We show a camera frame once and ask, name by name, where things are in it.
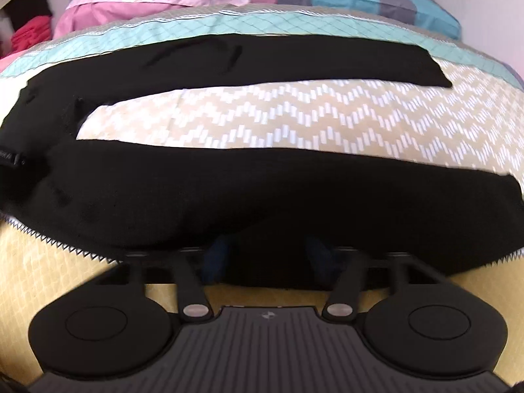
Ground red clothes pile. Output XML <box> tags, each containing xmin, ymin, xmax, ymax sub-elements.
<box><xmin>11</xmin><ymin>15</ymin><xmax>52</xmax><ymax>53</ymax></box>

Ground black pants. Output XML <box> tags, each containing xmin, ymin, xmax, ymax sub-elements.
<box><xmin>1</xmin><ymin>34</ymin><xmax>523</xmax><ymax>281</ymax></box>

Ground dark hanging clothes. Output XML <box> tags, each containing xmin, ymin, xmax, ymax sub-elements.
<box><xmin>1</xmin><ymin>0</ymin><xmax>52</xmax><ymax>58</ymax></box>

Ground patterned cream teal bedspread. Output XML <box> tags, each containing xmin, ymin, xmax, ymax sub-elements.
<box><xmin>1</xmin><ymin>5</ymin><xmax>523</xmax><ymax>383</ymax></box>

